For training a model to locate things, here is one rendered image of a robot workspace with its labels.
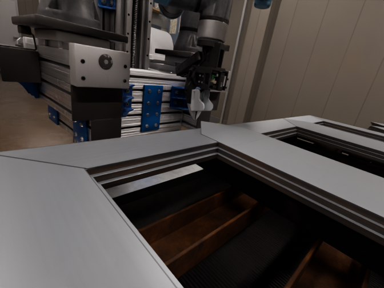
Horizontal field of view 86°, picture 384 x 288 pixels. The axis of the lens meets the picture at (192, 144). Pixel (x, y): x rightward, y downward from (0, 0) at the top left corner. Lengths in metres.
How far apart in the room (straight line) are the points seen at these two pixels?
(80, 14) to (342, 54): 3.27
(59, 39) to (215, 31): 0.38
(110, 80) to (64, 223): 0.41
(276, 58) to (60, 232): 3.70
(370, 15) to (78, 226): 3.61
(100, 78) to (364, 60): 3.29
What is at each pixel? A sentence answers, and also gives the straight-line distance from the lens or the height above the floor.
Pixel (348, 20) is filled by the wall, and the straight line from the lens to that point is 3.65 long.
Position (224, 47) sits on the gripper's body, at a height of 1.04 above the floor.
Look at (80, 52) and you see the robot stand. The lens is 0.54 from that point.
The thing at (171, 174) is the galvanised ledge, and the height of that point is 0.68.
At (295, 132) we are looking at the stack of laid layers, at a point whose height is 0.82.
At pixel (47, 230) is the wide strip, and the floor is 0.84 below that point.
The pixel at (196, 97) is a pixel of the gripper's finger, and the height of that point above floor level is 0.91.
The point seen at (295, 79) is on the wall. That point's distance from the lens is 3.63.
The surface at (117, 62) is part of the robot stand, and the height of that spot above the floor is 0.97.
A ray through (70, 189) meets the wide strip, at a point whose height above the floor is 0.84.
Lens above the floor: 0.98
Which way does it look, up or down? 20 degrees down
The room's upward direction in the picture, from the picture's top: 9 degrees clockwise
